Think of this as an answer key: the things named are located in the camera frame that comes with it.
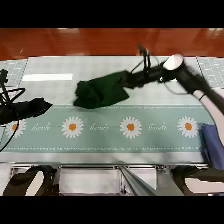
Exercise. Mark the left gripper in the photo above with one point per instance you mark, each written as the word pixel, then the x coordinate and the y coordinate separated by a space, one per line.
pixel 20 110

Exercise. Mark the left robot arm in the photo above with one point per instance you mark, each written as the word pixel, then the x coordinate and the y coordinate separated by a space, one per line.
pixel 20 181

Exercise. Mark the green garment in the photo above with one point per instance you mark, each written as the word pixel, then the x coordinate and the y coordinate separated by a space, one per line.
pixel 100 91

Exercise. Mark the blue garment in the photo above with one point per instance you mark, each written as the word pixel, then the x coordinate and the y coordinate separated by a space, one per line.
pixel 213 143

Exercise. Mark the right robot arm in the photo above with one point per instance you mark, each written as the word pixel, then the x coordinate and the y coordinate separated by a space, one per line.
pixel 191 80

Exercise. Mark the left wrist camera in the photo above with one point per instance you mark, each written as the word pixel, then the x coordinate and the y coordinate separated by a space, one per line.
pixel 3 77

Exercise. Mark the silver frame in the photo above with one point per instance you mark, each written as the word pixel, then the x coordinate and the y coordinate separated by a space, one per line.
pixel 140 186

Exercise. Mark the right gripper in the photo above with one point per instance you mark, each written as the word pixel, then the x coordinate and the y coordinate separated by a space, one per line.
pixel 148 76

